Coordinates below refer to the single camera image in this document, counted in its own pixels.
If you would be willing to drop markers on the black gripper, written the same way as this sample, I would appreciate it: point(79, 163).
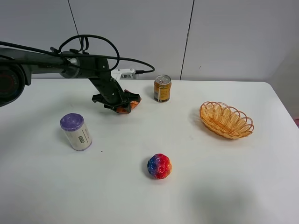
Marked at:
point(112, 96)

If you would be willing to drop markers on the orange waffle slice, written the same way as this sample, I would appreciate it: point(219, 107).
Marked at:
point(134, 104)

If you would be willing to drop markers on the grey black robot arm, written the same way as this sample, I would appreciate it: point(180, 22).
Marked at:
point(18, 66)

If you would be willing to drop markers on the orange wicker basket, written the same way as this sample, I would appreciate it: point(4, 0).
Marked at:
point(225, 121)

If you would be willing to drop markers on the gold beverage can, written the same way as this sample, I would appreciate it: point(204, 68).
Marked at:
point(162, 88)

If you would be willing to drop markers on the purple white cylinder container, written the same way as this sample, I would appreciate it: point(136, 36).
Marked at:
point(76, 131)

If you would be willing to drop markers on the red blue dimpled ball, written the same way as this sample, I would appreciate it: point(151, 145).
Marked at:
point(159, 166)

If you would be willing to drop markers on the white labelled camera box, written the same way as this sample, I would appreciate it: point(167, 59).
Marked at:
point(124, 74)

